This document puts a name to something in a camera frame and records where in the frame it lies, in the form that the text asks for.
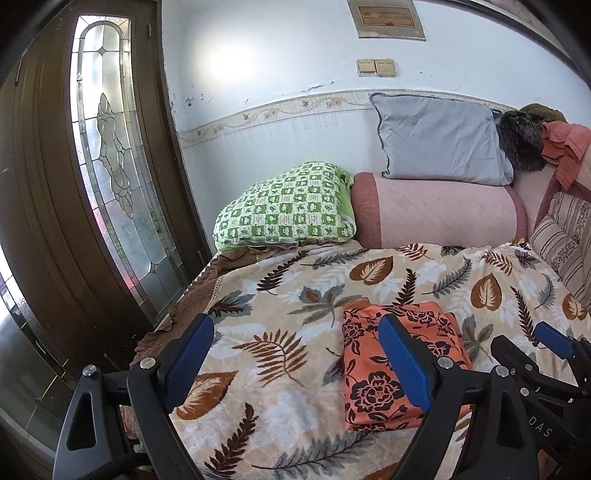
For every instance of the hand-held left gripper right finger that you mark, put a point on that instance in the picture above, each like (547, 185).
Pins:
(406, 364)

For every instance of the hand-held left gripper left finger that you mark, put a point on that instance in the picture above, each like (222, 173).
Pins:
(189, 360)

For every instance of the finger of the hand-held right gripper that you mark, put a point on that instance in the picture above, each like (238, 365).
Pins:
(517, 355)
(554, 340)

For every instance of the orange floral garment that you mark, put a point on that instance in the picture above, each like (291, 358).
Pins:
(369, 369)

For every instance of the striped beige pillow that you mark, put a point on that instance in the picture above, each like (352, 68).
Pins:
(563, 240)

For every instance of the brown frilled bed sheet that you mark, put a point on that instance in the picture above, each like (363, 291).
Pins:
(231, 257)

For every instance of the leaf print blanket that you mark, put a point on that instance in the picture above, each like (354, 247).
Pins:
(286, 295)

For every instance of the pink sofa backrest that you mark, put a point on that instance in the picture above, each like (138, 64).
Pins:
(531, 198)

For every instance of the pink bolster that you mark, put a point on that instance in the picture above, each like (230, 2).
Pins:
(438, 212)

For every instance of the dark framed glass door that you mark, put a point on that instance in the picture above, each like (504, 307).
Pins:
(23, 369)

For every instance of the green checked pillow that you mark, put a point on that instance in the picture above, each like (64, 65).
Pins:
(286, 207)

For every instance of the plain orange cloth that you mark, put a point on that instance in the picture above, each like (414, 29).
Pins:
(565, 147)

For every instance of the dark furry cloth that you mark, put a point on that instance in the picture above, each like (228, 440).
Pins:
(519, 141)

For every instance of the grey pillow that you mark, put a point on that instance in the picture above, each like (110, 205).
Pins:
(438, 138)

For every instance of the wooden stained glass door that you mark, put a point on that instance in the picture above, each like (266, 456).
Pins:
(41, 184)

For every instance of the brown cloth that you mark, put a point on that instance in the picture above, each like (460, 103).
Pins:
(540, 111)

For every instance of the beige light switch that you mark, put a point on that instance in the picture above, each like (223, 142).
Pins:
(385, 67)
(366, 67)

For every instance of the dark framed wall picture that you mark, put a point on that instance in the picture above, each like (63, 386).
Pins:
(531, 23)

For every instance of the grey wall plaque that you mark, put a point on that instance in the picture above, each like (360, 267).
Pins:
(388, 18)

